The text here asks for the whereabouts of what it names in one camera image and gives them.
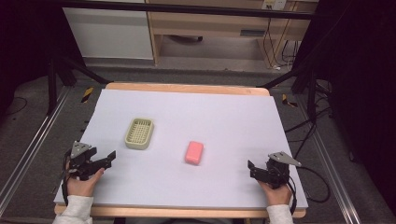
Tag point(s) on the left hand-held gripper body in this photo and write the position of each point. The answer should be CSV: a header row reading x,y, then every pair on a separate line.
x,y
81,161

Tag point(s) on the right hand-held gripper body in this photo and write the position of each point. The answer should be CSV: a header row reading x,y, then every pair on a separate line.
x,y
275,169

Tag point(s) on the beige soap dish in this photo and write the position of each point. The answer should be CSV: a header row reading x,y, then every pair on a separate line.
x,y
139,133

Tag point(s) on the pink soap bar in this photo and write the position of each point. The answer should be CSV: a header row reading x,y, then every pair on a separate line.
x,y
194,152

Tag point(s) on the person's left hand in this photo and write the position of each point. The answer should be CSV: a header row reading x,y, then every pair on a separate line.
x,y
81,185

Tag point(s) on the person's right hand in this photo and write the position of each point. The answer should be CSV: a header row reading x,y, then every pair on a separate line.
x,y
277,194

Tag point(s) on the yellow black striped tape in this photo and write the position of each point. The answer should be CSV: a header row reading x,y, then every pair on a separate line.
x,y
87,94
288,101

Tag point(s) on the white foam board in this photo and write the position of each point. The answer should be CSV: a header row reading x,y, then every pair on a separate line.
x,y
193,130

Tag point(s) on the wooden table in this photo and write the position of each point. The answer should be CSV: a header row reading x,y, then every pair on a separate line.
x,y
186,88

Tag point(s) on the white cabinet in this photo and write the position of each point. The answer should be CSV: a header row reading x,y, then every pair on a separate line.
x,y
109,34

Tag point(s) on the wooden desk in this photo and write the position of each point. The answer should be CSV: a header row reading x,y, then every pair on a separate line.
x,y
218,25

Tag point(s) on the black horizontal bar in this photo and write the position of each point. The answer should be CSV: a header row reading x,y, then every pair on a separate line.
x,y
186,9

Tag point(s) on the metal floor rail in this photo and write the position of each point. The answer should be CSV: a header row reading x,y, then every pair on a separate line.
x,y
31,143
333,177

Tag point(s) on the black metal frame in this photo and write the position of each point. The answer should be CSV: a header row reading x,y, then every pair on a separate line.
x,y
303,81
62,74

